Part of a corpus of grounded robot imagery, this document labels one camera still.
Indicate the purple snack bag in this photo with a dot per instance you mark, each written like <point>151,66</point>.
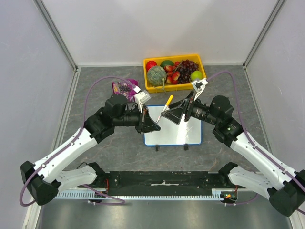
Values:
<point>123,88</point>

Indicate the purple grape bunch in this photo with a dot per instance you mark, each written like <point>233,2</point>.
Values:
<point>186,68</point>

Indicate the red apple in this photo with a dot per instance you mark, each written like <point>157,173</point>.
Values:
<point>150,64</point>

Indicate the aluminium frame post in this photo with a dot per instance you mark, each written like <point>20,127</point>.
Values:
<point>55,32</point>
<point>265,29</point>

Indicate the yellow plastic fruit bin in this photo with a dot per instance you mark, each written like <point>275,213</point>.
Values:
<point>171,87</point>

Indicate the right aluminium frame post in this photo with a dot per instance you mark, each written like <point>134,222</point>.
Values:
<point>265,29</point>

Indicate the dark green round fruit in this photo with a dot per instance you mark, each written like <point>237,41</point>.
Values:
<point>166,63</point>

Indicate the white slotted cable duct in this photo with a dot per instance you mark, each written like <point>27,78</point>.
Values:
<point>157,194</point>

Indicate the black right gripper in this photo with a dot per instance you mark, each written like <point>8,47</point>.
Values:
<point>186,110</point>

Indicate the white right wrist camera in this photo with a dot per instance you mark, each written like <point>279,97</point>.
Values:
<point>199,86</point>

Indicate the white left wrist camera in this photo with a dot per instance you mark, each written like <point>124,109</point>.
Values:
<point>141,98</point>

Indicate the white marker with yellow cap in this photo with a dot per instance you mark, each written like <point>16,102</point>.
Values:
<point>165,107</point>

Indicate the green netted melon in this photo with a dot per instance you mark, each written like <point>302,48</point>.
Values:
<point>156,76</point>

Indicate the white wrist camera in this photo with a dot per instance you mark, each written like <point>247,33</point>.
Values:
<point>199,86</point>
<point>141,98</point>

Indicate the red cherry cluster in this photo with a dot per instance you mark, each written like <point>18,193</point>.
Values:
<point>173,73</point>

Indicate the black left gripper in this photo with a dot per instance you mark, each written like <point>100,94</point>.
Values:
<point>148,125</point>

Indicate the green pear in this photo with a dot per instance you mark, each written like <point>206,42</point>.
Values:
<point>196,75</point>

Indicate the left aluminium frame post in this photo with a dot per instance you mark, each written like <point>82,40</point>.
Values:
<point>55,32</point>

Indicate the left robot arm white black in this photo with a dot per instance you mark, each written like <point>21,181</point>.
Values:
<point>46,178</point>

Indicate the blue framed whiteboard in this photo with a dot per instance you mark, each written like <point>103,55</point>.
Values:
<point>170,134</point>

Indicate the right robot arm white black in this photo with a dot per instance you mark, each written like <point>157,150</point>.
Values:
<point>282,185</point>

